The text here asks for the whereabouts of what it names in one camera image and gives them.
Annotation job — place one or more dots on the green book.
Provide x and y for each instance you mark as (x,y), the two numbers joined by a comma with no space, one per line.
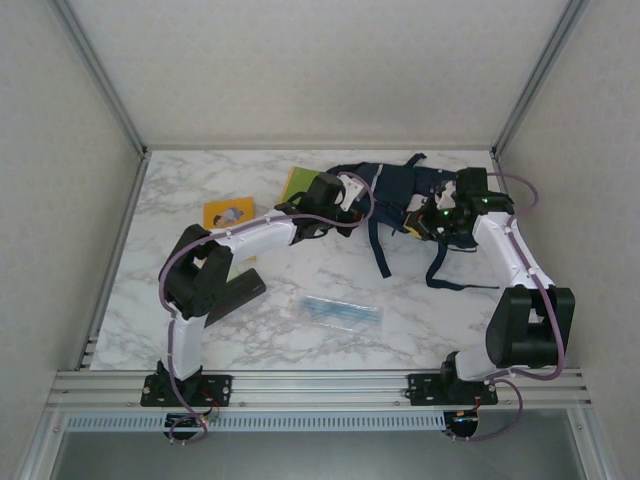
(297,182)

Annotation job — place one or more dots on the navy blue backpack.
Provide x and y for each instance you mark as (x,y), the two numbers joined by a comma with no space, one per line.
(395,200)

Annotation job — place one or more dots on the orange book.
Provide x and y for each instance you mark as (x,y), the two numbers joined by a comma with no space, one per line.
(230,212)

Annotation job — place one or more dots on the clear bag of blue pens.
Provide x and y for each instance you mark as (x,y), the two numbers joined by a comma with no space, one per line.
(340,315)

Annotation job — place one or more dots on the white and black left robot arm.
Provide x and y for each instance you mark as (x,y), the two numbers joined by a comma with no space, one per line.
(260,232)

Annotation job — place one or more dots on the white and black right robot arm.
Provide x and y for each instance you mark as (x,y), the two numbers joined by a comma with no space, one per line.
(500,250)

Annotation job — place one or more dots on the small circuit board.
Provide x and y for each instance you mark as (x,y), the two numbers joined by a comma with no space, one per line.
(182,421)
(462,417)

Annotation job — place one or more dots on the aluminium frame post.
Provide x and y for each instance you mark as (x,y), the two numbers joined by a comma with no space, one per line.
(100,75)
(540,75)

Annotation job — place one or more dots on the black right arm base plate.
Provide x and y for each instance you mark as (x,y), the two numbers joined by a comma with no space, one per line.
(425,387)

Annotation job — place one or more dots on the aluminium mounting rail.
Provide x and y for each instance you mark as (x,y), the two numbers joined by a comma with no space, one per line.
(320,387)

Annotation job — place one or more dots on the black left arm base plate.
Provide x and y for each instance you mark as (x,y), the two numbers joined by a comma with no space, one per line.
(220,387)

